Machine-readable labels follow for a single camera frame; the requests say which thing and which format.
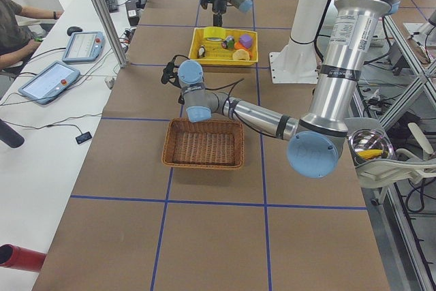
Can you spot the black computer mouse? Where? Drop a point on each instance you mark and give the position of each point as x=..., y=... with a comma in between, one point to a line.
x=73, y=29

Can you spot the bitten bread toy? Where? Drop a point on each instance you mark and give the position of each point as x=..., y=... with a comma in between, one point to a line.
x=241, y=55

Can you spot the steel pot with corn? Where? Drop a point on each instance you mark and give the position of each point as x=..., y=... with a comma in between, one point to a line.
x=367, y=144

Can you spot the upper teach pendant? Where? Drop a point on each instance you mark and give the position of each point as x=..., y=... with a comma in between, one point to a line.
x=84, y=47

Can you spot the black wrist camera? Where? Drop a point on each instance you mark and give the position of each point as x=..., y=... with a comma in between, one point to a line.
x=170, y=75
x=204, y=3

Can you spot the brown wicker basket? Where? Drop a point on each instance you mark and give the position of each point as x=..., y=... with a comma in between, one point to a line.
x=212, y=144

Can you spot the red bottle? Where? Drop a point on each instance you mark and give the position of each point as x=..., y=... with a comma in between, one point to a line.
x=20, y=258

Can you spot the aluminium frame post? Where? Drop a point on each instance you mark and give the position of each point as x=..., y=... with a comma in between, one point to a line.
x=109, y=28

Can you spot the orange toy carrot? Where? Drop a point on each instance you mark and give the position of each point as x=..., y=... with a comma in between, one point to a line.
x=238, y=46

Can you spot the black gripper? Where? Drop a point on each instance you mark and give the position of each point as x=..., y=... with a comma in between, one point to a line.
x=218, y=6

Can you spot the small black device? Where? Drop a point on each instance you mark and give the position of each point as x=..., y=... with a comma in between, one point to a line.
x=82, y=138

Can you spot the lower teach pendant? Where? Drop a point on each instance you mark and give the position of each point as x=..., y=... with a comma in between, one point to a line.
x=49, y=83

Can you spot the toy panda figure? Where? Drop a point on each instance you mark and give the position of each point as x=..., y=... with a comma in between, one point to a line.
x=201, y=52

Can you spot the purple foam cube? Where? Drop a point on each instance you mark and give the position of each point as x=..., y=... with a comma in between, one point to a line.
x=246, y=40

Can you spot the teach pendant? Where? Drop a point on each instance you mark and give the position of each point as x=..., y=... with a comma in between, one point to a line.
x=49, y=83
x=84, y=47

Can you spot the yellow woven basket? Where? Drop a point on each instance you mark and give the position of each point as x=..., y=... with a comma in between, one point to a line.
x=221, y=46

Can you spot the seated person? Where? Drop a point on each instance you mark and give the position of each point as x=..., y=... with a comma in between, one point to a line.
x=17, y=42

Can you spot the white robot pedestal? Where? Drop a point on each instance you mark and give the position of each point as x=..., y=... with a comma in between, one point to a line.
x=297, y=61

